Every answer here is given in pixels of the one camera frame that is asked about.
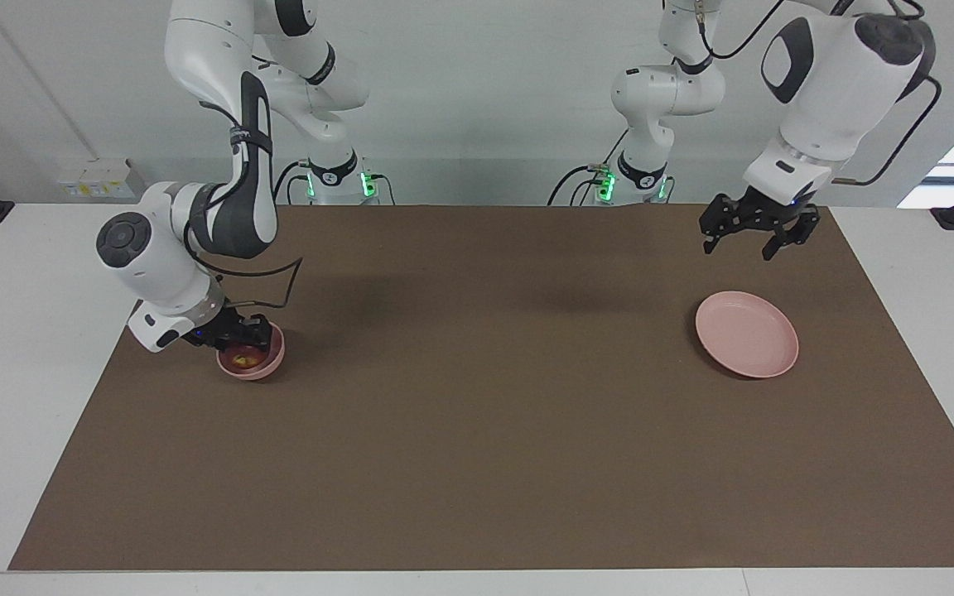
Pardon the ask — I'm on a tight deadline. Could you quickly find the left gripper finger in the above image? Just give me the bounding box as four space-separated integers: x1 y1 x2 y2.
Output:
763 209 821 262
699 195 741 255

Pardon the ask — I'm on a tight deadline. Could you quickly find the pink bowl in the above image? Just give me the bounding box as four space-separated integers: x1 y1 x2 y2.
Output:
216 321 287 381

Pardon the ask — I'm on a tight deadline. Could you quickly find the pink plate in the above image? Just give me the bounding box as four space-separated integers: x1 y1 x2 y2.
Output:
695 291 800 379

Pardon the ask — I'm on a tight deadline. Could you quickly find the brown table mat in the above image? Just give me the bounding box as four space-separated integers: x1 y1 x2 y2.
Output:
7 204 954 572

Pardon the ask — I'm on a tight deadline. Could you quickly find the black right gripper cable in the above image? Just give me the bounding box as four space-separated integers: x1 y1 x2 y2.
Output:
183 186 306 309

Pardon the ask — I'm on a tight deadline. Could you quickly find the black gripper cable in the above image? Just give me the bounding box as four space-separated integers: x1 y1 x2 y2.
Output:
183 186 306 309
692 0 942 186

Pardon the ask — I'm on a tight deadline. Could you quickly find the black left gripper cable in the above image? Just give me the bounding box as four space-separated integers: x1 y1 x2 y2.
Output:
692 0 942 186

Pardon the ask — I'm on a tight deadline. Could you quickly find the white wall socket box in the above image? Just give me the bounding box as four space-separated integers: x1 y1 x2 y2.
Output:
57 157 147 199

